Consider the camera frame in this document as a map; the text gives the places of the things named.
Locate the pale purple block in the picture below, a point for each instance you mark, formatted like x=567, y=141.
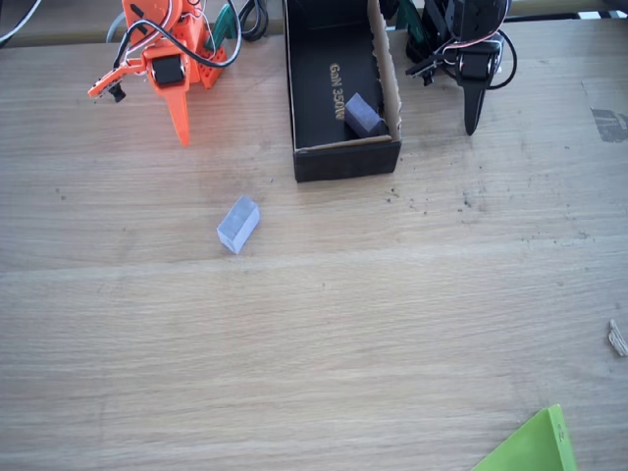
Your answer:
x=362, y=115
x=238, y=225

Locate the orange lattice arm base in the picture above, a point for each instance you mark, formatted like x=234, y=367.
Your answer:
x=213, y=66

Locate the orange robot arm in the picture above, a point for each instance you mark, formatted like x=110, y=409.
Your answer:
x=147, y=12

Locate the black cardboard box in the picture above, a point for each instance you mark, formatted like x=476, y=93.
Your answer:
x=324, y=98

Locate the green clamp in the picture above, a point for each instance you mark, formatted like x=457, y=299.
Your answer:
x=226, y=24
x=411, y=24

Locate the green sheet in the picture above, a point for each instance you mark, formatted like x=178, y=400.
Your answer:
x=539, y=446

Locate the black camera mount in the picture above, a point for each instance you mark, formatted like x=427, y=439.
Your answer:
x=422, y=68

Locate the orange camera mount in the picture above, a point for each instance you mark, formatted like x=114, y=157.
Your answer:
x=110, y=81

